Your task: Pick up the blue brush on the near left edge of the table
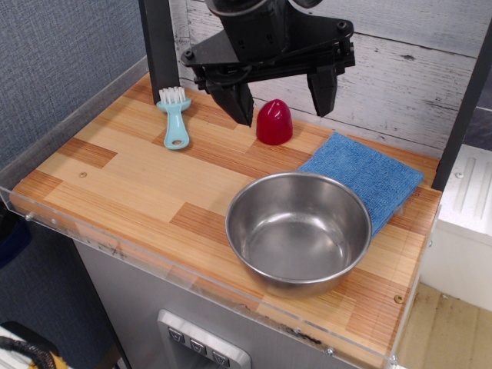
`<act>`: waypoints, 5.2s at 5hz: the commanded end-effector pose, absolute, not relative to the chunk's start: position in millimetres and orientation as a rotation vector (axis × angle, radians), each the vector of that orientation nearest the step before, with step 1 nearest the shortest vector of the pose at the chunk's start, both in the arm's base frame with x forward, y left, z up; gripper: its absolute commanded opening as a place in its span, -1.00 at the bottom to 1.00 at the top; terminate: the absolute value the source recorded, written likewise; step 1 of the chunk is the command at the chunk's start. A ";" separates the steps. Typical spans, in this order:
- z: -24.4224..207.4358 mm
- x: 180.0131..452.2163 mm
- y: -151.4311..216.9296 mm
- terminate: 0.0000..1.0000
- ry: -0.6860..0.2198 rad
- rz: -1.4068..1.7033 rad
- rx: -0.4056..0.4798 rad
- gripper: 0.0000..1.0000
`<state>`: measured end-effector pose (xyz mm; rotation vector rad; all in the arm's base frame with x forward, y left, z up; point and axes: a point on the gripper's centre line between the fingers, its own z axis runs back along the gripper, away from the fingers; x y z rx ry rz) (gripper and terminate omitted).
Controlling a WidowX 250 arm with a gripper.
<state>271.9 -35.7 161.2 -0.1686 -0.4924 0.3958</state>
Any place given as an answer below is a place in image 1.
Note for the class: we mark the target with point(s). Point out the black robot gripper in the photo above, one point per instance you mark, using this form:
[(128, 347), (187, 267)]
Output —
[(263, 40)]

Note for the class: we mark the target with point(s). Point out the light blue dish brush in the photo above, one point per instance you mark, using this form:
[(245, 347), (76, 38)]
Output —
[(173, 101)]

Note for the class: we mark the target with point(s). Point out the red egg-shaped plastic object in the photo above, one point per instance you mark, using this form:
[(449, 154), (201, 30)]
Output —
[(274, 123)]

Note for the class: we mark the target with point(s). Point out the blue microfiber cloth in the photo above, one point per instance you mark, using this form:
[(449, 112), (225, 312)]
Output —
[(381, 182)]

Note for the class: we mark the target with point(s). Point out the stainless steel bowl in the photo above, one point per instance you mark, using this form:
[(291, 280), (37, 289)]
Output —
[(298, 234)]

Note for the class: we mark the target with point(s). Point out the clear acrylic table guard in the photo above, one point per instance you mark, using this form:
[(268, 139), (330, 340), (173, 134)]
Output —
[(104, 178)]

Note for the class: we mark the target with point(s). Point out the white ribbed appliance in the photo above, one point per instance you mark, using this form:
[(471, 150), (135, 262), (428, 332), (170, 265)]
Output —
[(458, 259)]

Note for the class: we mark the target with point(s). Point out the grey metal cabinet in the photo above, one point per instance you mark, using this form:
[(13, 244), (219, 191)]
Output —
[(133, 298)]

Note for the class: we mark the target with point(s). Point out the silver button panel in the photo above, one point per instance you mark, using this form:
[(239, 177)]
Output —
[(217, 352)]

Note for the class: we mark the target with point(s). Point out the yellow and black object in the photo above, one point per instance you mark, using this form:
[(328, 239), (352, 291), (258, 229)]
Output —
[(40, 358)]

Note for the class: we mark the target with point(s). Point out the dark grey vertical post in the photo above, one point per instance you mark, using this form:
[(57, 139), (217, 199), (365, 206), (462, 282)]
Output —
[(159, 45)]

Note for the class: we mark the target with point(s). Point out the dark grey right post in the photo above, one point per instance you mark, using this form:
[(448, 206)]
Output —
[(465, 113)]

